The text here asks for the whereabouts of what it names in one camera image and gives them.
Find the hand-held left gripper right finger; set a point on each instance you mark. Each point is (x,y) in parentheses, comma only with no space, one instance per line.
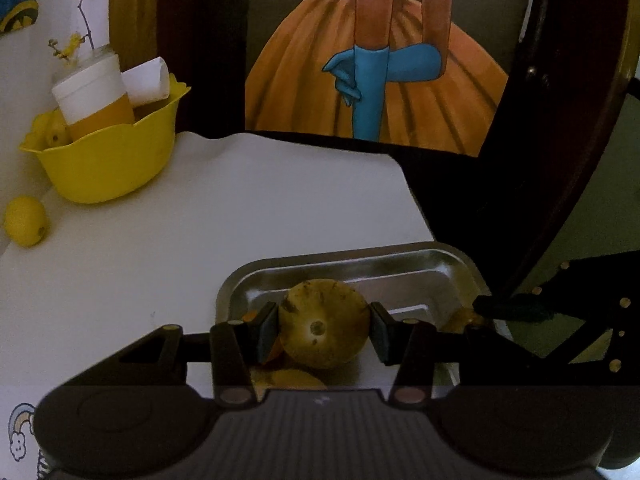
(382,335)

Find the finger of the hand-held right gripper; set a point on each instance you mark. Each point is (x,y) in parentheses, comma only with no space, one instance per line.
(625,345)
(515,307)

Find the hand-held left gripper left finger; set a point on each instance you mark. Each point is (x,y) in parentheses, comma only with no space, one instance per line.
(267,332)

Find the large orange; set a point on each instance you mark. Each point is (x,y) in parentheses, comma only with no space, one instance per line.
(274,353)

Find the brown potato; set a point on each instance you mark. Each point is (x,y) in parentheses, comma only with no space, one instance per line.
(290,380)

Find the brownish yellow round fruit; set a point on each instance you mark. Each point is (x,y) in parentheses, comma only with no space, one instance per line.
(462,321)

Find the yellow-green round fruit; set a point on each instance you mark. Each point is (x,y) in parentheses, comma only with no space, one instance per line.
(325,325)

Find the metal tray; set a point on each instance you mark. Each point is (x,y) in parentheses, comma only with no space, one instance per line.
(410,270)

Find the yellow plastic bowl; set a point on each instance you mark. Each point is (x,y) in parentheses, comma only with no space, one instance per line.
(110,165)

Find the orange dress woman poster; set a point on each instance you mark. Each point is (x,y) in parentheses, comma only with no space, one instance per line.
(380,85)

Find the yellow lemon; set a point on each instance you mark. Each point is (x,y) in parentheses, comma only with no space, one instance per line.
(26,221)

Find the white paper roll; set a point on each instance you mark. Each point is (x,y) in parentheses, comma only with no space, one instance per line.
(146,80)

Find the orange jar with white lid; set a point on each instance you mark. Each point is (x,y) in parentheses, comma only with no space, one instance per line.
(92,95)

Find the small yellow fruit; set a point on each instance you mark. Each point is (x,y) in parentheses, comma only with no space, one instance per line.
(50,132)

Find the yellow flower twig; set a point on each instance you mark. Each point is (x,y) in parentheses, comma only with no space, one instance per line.
(82,25)

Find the dark wooden frame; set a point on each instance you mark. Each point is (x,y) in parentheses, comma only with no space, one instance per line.
(560,110)

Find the brown wooden post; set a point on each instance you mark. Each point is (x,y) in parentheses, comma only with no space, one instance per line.
(135,20)

